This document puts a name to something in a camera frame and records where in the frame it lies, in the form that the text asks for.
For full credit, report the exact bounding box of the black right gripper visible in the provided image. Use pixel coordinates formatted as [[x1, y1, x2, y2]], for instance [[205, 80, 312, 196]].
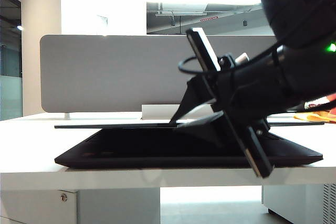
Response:
[[170, 27, 287, 179]]

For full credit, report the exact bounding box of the black Lenovo gaming laptop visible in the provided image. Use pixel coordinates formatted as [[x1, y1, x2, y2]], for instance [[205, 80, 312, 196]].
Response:
[[54, 122, 326, 169]]

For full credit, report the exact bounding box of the gray fabric desk divider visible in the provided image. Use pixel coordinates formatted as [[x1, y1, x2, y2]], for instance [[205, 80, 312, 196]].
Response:
[[39, 34, 279, 113]]

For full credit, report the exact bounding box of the yellow cloth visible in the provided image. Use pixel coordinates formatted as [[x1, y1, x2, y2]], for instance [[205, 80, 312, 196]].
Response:
[[293, 110, 336, 124]]

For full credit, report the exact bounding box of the white plastic bag red print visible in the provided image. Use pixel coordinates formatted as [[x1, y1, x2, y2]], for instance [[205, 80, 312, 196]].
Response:
[[303, 97, 329, 110]]

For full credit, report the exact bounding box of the white cabinet with vent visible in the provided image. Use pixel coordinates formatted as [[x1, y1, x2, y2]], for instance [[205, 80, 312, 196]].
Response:
[[261, 184, 336, 224]]

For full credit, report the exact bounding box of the white drawer cabinet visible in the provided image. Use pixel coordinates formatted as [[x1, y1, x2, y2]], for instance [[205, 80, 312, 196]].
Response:
[[0, 188, 161, 224]]

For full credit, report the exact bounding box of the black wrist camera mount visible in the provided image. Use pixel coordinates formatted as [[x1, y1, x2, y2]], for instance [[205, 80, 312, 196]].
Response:
[[219, 52, 250, 73]]

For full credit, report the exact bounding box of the paper notice on wall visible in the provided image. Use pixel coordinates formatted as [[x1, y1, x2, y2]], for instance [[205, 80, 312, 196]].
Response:
[[96, 15, 109, 35]]

